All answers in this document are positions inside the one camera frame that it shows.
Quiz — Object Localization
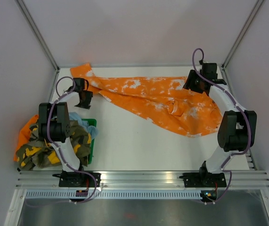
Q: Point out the orange white tie-dye trousers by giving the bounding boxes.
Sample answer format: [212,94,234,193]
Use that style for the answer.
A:
[70,63,222,137]

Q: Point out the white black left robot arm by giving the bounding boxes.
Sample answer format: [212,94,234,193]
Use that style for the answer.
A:
[38,76,93,187]

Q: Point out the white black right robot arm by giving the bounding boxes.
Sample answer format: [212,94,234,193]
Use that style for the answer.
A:
[183,60,257,186]

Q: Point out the camouflage trousers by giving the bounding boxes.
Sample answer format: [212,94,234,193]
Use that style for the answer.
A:
[16,119,92,170]

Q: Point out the green plastic bin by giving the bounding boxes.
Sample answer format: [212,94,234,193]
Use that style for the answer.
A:
[82,119,97,164]

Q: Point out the orange garment in pile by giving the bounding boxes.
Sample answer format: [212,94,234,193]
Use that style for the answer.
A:
[13,114,39,162]

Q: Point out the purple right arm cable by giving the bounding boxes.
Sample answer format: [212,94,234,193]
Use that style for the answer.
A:
[193,48,253,205]

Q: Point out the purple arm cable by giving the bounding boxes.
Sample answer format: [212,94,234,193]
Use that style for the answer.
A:
[25,76,98,208]
[193,48,253,205]

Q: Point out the right aluminium frame post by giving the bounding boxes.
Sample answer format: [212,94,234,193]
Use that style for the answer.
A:
[221,0,265,70]

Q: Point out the aluminium frame post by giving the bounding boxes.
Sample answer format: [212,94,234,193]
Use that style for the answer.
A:
[221,0,265,70]
[15,0,59,72]

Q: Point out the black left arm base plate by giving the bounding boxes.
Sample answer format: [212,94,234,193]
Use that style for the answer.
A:
[52,171,101,187]

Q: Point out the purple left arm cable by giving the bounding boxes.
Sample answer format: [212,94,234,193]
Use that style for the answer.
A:
[25,76,98,208]

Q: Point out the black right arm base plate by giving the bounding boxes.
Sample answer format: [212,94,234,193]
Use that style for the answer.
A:
[179,172,227,188]

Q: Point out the white slotted cable duct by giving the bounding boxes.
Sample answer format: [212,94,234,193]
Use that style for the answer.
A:
[26,190,201,200]

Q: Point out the left aluminium frame post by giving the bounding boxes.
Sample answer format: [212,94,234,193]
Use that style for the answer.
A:
[15,0,59,72]

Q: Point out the aluminium mounting rail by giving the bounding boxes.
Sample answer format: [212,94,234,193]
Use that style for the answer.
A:
[15,170,269,190]

